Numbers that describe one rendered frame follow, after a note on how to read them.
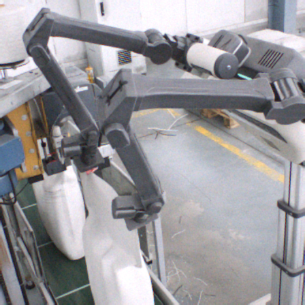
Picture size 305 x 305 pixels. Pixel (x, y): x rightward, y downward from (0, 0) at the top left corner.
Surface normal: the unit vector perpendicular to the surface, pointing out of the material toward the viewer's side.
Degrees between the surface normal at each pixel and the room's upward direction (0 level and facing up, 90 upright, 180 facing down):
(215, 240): 0
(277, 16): 90
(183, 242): 0
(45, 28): 106
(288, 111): 119
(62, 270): 0
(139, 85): 32
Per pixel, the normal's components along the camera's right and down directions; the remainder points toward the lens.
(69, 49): 0.47, 0.37
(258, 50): -0.63, -0.49
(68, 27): 0.44, 0.60
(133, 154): 0.24, 0.80
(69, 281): -0.09, -0.88
